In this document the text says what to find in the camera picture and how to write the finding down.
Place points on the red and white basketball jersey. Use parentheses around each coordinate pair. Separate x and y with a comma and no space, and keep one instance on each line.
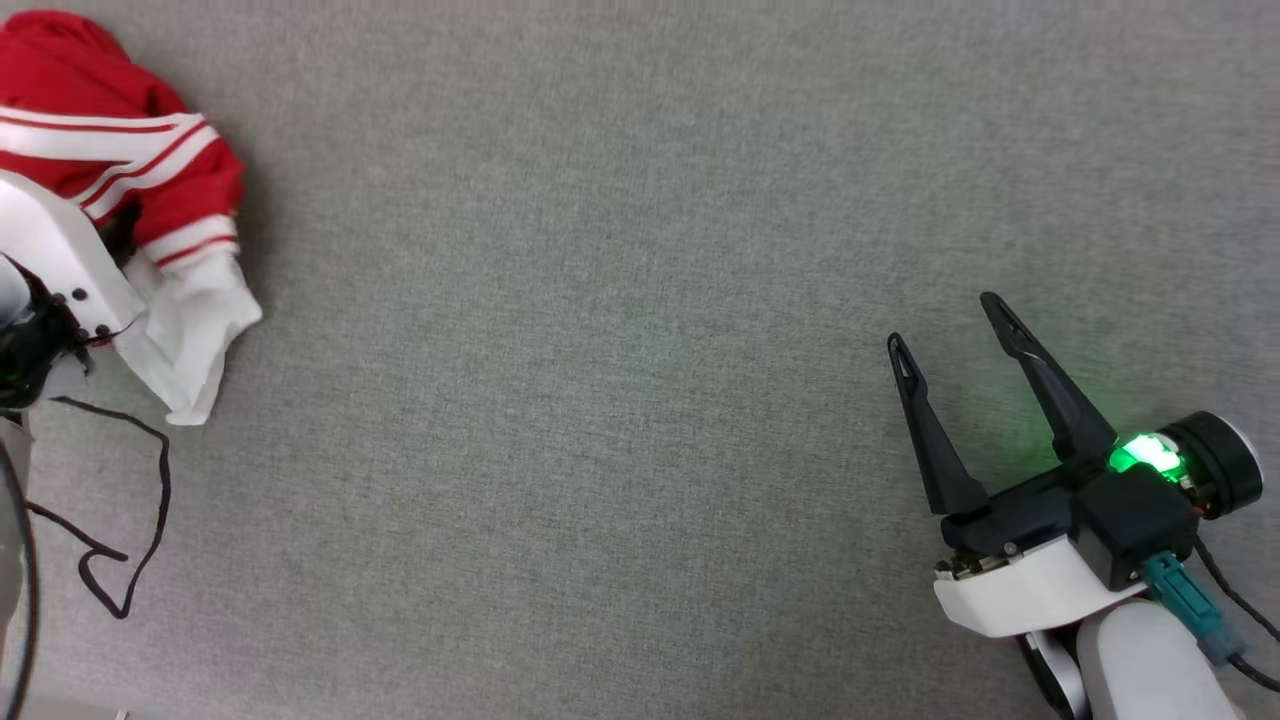
(100,80)

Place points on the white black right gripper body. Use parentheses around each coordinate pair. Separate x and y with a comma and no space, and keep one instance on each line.
(1030,590)

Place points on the grey fabric covered surface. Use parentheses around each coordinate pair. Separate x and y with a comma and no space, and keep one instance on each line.
(600,350)

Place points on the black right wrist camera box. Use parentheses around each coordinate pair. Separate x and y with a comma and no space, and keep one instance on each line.
(1130,520)

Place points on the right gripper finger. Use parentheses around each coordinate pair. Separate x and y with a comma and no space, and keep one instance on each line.
(1070,415)
(940,460)

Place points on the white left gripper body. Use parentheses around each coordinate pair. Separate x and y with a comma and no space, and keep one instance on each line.
(60,260)

